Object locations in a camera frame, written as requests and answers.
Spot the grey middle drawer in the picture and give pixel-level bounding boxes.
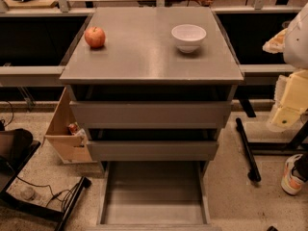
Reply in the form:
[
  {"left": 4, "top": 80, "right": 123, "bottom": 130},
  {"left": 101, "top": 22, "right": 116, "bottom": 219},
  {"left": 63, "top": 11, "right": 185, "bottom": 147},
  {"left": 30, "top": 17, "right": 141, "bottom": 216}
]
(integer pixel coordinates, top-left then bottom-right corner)
[{"left": 88, "top": 141, "right": 218, "bottom": 161}]

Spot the grey open bottom drawer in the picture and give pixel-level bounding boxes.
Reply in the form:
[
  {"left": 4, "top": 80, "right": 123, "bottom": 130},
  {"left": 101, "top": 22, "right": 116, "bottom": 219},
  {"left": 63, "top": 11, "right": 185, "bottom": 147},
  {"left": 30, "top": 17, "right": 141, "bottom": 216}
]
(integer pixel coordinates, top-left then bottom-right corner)
[{"left": 87, "top": 161, "right": 222, "bottom": 231}]

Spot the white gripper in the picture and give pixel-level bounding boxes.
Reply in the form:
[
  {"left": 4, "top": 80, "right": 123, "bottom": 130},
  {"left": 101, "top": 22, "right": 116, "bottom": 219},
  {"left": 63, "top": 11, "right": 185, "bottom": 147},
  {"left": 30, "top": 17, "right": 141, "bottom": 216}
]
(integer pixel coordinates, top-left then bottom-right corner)
[{"left": 262, "top": 29, "right": 308, "bottom": 132}]

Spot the grey drawer cabinet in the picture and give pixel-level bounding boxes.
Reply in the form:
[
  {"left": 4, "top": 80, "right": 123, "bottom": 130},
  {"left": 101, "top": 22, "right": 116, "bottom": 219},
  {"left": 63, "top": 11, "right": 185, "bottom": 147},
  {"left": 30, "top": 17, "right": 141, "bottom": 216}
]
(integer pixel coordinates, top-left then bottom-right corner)
[{"left": 59, "top": 6, "right": 244, "bottom": 175}]

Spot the white ceramic bowl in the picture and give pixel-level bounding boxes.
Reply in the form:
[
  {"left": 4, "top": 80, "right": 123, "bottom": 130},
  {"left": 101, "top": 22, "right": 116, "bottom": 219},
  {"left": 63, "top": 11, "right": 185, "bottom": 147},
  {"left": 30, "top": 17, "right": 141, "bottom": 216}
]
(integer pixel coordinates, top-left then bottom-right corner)
[{"left": 171, "top": 24, "right": 207, "bottom": 53}]

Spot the cardboard box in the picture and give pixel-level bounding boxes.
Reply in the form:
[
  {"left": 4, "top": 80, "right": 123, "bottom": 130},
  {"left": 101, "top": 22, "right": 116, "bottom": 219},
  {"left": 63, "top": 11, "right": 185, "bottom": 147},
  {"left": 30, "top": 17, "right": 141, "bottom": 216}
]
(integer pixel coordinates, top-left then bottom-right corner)
[{"left": 45, "top": 89, "right": 92, "bottom": 164}]

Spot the black cable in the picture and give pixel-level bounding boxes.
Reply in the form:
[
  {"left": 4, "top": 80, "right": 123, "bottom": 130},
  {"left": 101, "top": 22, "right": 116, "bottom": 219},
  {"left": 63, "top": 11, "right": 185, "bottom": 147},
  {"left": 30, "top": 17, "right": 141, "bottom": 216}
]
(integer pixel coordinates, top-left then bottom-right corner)
[{"left": 0, "top": 157, "right": 80, "bottom": 210}]

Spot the clear plastic bottle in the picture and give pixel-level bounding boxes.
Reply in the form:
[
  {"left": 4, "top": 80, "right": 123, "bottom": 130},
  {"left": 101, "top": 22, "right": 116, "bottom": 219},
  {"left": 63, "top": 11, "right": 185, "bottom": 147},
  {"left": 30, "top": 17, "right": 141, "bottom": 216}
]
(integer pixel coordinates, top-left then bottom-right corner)
[{"left": 20, "top": 187, "right": 41, "bottom": 201}]

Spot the red apple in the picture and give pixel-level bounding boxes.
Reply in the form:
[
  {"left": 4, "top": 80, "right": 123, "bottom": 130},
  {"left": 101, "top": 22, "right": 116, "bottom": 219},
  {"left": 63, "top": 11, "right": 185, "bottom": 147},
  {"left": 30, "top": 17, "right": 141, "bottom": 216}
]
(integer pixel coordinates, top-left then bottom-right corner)
[{"left": 84, "top": 27, "right": 106, "bottom": 48}]

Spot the grey top drawer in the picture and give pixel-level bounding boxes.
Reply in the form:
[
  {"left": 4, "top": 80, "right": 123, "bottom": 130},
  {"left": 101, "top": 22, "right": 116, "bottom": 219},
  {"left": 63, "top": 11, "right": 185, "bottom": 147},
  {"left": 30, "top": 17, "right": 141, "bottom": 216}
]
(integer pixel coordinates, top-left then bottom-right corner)
[{"left": 70, "top": 101, "right": 231, "bottom": 129}]

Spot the black table leg frame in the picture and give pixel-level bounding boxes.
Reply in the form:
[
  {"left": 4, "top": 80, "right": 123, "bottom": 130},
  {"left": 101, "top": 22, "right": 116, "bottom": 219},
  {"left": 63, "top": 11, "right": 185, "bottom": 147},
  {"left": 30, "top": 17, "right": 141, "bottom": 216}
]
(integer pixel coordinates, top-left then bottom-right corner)
[{"left": 235, "top": 98, "right": 308, "bottom": 183}]

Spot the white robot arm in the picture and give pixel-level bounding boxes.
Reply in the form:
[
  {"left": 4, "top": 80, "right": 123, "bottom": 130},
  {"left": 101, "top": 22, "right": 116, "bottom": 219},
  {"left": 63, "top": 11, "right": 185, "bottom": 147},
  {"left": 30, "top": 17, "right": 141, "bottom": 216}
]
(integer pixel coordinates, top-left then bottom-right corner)
[{"left": 263, "top": 4, "right": 308, "bottom": 132}]

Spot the red snack packet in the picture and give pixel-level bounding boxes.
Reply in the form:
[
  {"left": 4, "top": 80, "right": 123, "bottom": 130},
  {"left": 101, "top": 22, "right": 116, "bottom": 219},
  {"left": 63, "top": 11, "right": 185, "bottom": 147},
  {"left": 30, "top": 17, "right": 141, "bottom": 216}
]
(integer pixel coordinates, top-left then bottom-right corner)
[{"left": 67, "top": 122, "right": 80, "bottom": 135}]

